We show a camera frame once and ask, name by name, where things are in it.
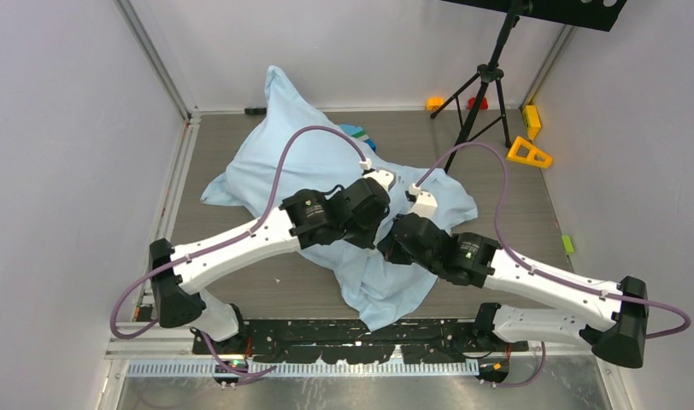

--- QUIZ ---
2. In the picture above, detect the light blue green pillowcase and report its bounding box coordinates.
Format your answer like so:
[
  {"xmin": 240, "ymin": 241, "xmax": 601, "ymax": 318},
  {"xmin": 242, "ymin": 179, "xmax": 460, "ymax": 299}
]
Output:
[{"xmin": 199, "ymin": 65, "xmax": 479, "ymax": 333}]

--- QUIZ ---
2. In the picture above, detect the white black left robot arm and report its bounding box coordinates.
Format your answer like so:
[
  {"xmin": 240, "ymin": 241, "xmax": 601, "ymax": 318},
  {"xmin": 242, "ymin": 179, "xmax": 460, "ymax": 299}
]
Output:
[{"xmin": 149, "ymin": 170, "xmax": 395, "ymax": 354}]

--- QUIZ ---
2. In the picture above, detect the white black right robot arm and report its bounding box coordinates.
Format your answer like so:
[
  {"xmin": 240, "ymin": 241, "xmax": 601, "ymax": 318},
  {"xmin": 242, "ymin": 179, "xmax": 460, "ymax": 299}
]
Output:
[{"xmin": 377, "ymin": 214, "xmax": 649, "ymax": 369}]

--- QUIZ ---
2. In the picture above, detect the blue green toy block stack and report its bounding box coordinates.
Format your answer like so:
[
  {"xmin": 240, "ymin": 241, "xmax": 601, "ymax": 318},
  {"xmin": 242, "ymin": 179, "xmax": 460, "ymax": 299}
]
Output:
[{"xmin": 339, "ymin": 124, "xmax": 377, "ymax": 152}]

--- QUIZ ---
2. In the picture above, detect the orange toy block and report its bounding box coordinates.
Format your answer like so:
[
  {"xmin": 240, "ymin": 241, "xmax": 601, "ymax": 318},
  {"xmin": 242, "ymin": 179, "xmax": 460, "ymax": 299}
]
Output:
[{"xmin": 425, "ymin": 97, "xmax": 444, "ymax": 111}]

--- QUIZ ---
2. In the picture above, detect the yellow triangular toy block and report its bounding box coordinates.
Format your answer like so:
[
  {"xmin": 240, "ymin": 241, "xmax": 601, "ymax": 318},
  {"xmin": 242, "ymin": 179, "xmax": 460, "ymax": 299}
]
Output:
[{"xmin": 506, "ymin": 136, "xmax": 553, "ymax": 169}]

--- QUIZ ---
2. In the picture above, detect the red toy block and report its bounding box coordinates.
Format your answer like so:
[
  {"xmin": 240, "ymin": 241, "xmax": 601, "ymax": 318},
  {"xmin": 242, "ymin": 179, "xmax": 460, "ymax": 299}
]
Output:
[{"xmin": 467, "ymin": 97, "xmax": 489, "ymax": 110}]

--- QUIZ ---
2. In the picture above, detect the lime green toy block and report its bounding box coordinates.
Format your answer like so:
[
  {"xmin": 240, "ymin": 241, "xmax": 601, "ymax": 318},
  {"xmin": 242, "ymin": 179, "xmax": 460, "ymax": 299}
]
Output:
[{"xmin": 561, "ymin": 235, "xmax": 575, "ymax": 255}]

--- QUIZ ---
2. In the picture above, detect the yellow rectangular toy block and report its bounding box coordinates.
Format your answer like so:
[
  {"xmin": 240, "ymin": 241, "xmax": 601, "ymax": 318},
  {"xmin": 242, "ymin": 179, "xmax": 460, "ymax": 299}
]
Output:
[{"xmin": 521, "ymin": 104, "xmax": 542, "ymax": 141}]

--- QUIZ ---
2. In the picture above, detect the black overhead panel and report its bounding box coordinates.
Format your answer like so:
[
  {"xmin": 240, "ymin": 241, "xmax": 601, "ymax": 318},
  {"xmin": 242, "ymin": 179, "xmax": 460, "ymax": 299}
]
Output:
[{"xmin": 452, "ymin": 0, "xmax": 626, "ymax": 32}]

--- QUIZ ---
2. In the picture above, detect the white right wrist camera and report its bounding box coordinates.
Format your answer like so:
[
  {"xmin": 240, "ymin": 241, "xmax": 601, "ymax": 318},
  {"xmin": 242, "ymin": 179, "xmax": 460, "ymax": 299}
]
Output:
[{"xmin": 406, "ymin": 184, "xmax": 438, "ymax": 219}]

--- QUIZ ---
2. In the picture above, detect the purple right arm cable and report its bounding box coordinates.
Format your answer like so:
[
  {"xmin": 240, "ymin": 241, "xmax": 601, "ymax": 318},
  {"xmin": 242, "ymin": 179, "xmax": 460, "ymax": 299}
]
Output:
[{"xmin": 409, "ymin": 141, "xmax": 692, "ymax": 390}]

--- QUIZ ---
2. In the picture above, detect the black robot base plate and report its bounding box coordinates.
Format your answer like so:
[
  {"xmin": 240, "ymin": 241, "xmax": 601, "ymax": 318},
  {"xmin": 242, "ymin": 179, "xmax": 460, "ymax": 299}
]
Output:
[{"xmin": 213, "ymin": 319, "xmax": 528, "ymax": 365}]

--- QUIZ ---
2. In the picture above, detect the small black wall clip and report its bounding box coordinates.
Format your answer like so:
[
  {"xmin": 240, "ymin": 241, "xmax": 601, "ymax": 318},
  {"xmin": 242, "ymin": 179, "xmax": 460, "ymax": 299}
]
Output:
[{"xmin": 244, "ymin": 107, "xmax": 268, "ymax": 116}]

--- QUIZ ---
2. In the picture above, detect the black camera tripod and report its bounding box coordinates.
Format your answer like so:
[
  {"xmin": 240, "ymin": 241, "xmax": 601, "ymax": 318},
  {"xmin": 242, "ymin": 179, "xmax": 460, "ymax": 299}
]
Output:
[{"xmin": 429, "ymin": 8, "xmax": 520, "ymax": 149}]

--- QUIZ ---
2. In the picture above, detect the white slotted cable duct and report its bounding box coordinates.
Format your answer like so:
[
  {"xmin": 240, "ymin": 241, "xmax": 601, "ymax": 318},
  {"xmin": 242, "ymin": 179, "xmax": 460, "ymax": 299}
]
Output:
[{"xmin": 126, "ymin": 358, "xmax": 479, "ymax": 378}]

